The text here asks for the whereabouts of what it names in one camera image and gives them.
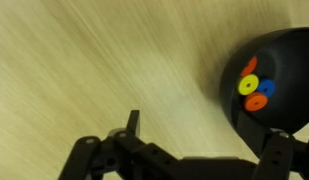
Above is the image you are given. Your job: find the blue wooden disc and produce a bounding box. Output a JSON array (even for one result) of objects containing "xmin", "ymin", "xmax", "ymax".
[{"xmin": 255, "ymin": 78, "xmax": 276, "ymax": 98}]

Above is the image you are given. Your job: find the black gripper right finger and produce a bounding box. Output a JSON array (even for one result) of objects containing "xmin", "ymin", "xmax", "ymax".
[{"xmin": 236, "ymin": 110, "xmax": 309, "ymax": 180}]

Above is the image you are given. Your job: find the black bowl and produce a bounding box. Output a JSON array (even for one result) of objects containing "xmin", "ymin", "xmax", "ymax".
[{"xmin": 219, "ymin": 27, "xmax": 309, "ymax": 135}]

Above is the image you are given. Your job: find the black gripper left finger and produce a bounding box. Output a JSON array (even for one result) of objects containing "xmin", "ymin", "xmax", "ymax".
[{"xmin": 57, "ymin": 109, "xmax": 202, "ymax": 180}]

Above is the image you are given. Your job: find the yellow wooden disc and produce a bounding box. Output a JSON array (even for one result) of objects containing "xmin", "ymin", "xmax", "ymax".
[{"xmin": 236, "ymin": 73, "xmax": 260, "ymax": 97}]

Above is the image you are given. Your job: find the orange wooden disc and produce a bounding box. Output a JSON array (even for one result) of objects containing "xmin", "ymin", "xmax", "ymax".
[
  {"xmin": 240, "ymin": 55, "xmax": 259, "ymax": 78},
  {"xmin": 243, "ymin": 91, "xmax": 269, "ymax": 112}
]

